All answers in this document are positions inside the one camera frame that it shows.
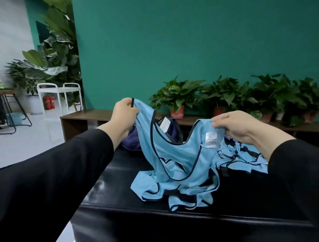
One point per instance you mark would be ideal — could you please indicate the person's right hand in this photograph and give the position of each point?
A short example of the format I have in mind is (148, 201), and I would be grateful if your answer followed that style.
(242, 125)

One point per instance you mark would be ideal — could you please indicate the green plant in red pot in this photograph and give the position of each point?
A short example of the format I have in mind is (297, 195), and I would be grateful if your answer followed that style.
(306, 97)
(177, 94)
(222, 94)

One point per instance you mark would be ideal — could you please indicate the wooden shelf cabinet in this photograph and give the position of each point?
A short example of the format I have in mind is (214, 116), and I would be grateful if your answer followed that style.
(74, 122)

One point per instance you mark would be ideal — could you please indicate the person's left forearm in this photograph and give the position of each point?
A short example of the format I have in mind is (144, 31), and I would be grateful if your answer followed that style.
(50, 179)

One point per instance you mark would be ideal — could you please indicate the green plant in white pot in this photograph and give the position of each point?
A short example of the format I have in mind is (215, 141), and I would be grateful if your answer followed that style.
(269, 92)

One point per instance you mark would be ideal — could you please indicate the teal bucket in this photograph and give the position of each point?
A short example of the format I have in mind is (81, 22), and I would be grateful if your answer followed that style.
(15, 118)

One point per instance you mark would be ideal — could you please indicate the person's right forearm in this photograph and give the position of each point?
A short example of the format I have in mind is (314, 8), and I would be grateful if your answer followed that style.
(296, 169)

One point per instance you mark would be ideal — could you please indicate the wooden top black stool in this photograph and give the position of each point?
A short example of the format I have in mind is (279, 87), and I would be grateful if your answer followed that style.
(6, 91)

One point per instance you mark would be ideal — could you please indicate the small plant in white pot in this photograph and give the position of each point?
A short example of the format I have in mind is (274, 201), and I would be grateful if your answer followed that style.
(22, 75)

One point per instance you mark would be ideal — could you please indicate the black leather bench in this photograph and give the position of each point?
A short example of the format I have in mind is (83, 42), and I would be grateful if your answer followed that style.
(104, 214)

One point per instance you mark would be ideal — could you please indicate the light blue vest black trim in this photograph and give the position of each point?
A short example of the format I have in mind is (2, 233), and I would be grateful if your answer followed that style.
(244, 157)
(174, 164)

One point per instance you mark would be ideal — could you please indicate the person's left hand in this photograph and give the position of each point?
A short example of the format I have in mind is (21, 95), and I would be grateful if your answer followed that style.
(123, 117)

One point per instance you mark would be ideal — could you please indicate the white metal rack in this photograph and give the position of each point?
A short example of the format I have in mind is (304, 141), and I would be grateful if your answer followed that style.
(57, 45)

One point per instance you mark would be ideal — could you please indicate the white wheeled cart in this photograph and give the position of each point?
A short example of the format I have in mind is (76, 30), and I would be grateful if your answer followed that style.
(47, 85)

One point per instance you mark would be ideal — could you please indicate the navy blue bag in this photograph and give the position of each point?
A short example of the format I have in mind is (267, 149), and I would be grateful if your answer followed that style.
(130, 142)

